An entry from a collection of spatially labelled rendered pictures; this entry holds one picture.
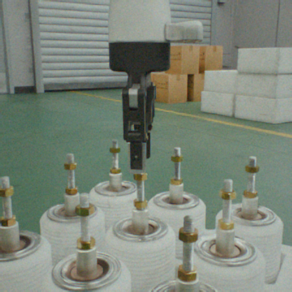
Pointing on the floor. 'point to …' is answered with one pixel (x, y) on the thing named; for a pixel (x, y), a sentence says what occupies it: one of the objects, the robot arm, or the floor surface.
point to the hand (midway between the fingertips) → (139, 155)
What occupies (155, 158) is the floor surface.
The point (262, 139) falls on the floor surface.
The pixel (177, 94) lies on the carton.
